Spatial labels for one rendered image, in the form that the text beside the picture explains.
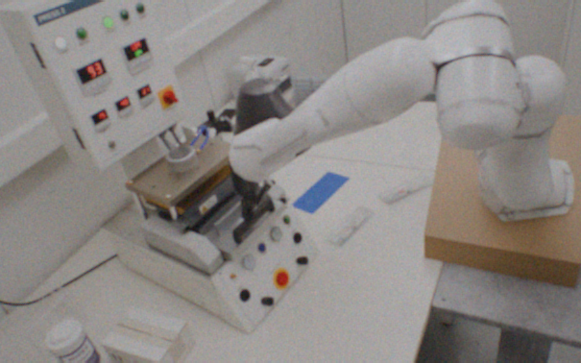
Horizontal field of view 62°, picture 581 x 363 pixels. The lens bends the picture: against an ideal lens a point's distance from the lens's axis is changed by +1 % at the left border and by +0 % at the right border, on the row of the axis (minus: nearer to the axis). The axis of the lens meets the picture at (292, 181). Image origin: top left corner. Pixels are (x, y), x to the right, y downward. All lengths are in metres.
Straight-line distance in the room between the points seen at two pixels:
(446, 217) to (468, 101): 0.71
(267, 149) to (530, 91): 0.42
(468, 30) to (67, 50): 0.87
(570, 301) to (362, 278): 0.51
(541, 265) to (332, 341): 0.56
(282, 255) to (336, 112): 0.69
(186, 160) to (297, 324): 0.51
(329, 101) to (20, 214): 1.16
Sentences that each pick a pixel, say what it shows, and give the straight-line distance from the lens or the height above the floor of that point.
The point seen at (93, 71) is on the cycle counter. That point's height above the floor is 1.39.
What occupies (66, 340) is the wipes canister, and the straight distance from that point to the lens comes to 1.32.
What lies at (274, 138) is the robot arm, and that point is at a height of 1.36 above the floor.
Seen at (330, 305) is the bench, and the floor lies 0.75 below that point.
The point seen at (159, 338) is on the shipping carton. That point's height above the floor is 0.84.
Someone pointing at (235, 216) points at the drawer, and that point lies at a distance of 1.28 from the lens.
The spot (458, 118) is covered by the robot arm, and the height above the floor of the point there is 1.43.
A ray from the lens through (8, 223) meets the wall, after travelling 1.66.
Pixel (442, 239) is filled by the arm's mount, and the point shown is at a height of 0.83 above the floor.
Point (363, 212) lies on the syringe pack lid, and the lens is 1.55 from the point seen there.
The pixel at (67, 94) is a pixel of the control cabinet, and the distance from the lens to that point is 1.25.
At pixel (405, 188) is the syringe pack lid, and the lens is 1.63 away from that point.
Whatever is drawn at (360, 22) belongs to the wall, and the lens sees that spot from 3.65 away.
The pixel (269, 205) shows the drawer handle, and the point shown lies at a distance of 1.26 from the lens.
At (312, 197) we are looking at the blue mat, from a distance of 1.67.
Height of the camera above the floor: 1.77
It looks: 35 degrees down
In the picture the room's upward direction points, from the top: 11 degrees counter-clockwise
